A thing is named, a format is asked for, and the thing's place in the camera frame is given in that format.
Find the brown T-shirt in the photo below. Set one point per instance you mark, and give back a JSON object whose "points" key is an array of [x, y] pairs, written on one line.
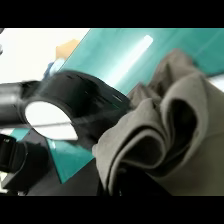
{"points": [[186, 133]]}

